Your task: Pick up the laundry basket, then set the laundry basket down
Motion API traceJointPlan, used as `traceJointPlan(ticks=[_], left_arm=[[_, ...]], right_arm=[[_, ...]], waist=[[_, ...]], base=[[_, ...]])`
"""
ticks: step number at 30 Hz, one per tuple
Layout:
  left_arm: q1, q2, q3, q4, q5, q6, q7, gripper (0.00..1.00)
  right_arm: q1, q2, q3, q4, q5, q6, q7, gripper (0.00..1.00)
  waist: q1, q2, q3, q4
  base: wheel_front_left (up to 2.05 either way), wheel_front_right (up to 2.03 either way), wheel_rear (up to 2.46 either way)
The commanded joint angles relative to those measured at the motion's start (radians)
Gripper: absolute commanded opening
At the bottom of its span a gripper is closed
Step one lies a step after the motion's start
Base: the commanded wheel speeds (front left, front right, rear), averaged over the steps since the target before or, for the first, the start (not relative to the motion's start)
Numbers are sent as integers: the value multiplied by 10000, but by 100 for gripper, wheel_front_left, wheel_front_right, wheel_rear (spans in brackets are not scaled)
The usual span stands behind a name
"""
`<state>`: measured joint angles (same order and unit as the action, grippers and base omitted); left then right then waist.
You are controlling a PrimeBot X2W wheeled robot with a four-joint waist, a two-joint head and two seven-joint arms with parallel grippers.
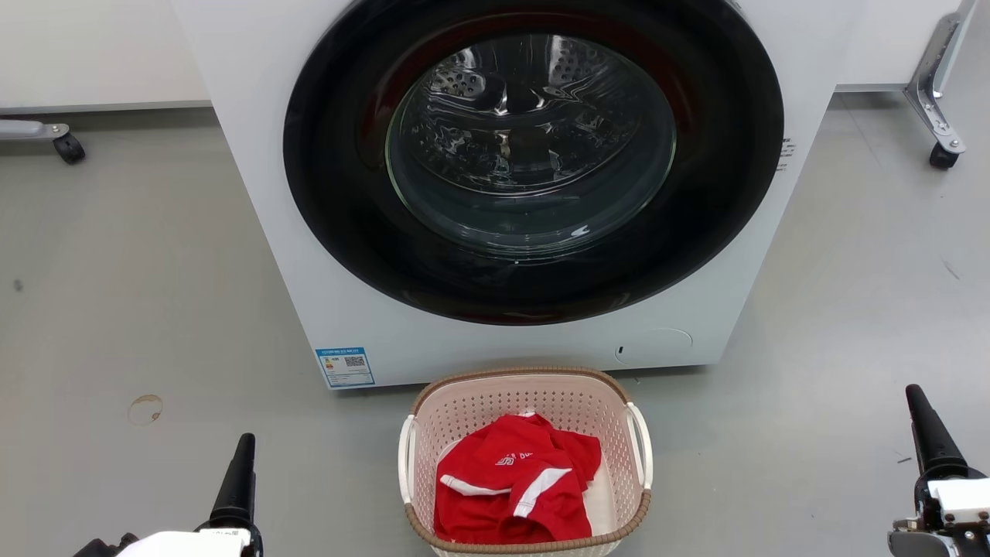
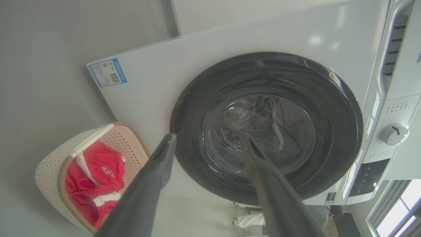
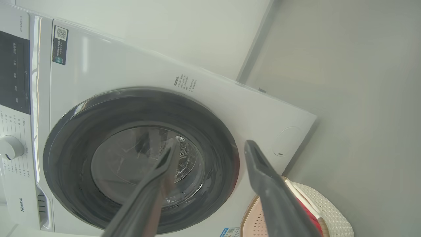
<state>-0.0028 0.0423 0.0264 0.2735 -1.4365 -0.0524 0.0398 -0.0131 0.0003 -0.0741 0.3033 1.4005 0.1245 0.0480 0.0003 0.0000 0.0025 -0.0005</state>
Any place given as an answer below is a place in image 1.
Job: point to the grey frame leg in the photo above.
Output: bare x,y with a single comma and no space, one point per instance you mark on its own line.
27,129

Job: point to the white front-load washing machine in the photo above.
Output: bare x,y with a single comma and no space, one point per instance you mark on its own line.
255,155

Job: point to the silver metal frame leg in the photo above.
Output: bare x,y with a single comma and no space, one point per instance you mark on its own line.
932,77

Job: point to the blue energy label sticker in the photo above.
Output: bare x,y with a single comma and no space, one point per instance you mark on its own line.
345,367

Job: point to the black caster wheel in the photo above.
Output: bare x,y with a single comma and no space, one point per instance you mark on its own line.
943,156
69,148

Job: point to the black round washer door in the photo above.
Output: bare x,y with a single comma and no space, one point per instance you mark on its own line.
332,178

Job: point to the white garment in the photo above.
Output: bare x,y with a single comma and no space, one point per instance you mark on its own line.
602,503

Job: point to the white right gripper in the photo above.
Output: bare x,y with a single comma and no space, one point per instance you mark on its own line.
963,499

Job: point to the round filter cover panel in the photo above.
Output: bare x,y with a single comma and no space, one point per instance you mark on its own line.
657,346

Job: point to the steel washer drum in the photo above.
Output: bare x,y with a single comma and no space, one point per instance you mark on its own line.
534,147

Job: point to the red sports shirt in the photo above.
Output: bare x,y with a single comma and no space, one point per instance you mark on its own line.
495,503

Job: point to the small side text sticker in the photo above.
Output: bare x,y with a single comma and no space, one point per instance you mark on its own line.
786,153

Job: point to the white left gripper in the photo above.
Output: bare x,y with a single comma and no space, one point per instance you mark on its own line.
193,545

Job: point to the beige plastic laundry basket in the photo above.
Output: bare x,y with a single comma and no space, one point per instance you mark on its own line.
464,406

